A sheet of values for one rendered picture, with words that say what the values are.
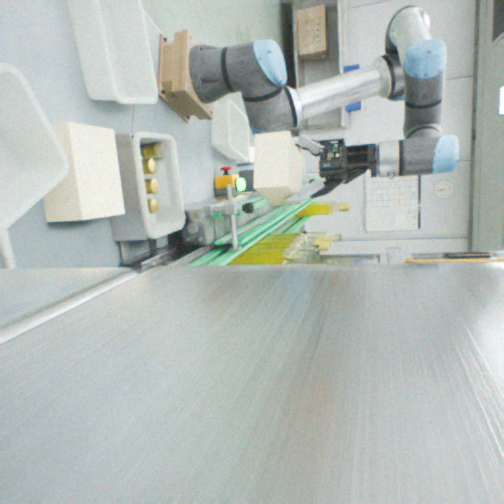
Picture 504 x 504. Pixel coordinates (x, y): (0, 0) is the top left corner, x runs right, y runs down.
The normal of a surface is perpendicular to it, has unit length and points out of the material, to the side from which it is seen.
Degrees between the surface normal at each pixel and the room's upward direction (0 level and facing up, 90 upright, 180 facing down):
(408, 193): 90
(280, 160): 90
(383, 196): 90
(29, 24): 0
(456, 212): 90
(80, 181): 0
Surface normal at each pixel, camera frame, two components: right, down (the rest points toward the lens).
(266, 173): -0.29, -0.12
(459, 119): -0.27, 0.23
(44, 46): 0.96, -0.02
